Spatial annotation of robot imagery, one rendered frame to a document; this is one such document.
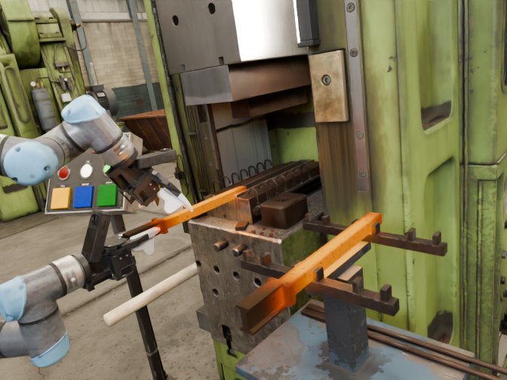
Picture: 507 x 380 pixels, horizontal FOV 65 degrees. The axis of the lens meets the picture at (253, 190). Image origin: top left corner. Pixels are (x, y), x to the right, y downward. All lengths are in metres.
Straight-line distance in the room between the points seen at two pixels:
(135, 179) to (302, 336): 0.54
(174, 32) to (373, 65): 0.56
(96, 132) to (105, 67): 9.26
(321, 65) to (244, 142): 0.55
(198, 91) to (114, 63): 9.14
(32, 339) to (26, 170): 0.34
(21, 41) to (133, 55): 4.99
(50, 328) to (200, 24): 0.80
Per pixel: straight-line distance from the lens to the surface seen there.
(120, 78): 10.30
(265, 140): 1.59
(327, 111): 1.05
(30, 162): 0.78
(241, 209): 1.17
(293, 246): 1.08
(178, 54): 1.23
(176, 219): 1.05
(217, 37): 1.10
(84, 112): 0.89
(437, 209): 1.44
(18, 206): 5.90
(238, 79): 1.10
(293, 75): 1.30
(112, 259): 0.94
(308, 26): 1.05
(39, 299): 0.90
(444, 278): 1.55
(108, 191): 1.45
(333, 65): 1.03
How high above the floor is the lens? 1.33
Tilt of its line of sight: 16 degrees down
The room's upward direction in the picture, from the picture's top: 9 degrees counter-clockwise
